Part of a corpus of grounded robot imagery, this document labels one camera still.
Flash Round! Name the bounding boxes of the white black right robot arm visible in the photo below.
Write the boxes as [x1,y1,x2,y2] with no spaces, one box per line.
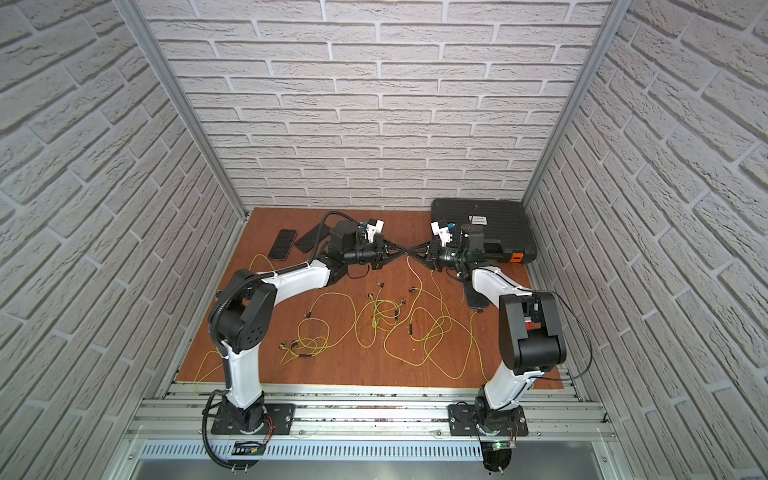
[408,240,567,436]

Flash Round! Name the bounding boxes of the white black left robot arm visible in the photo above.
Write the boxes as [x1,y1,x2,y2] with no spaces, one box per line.
[209,211,407,434]

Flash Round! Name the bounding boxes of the black plastic tool case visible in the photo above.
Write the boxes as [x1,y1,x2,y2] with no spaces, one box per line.
[431,198,538,264]

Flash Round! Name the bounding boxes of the black phone far left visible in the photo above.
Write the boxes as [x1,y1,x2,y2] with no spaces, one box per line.
[268,229,297,261]

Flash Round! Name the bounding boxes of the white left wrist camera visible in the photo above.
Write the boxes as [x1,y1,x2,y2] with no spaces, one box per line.
[360,219,384,243]

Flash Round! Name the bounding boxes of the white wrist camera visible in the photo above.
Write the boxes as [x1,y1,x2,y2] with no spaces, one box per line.
[430,219,455,247]
[360,219,384,243]

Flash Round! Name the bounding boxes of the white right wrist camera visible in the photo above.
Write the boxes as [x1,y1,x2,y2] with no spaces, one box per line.
[430,219,455,247]

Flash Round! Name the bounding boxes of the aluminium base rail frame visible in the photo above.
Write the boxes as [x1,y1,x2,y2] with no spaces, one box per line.
[106,382,631,479]

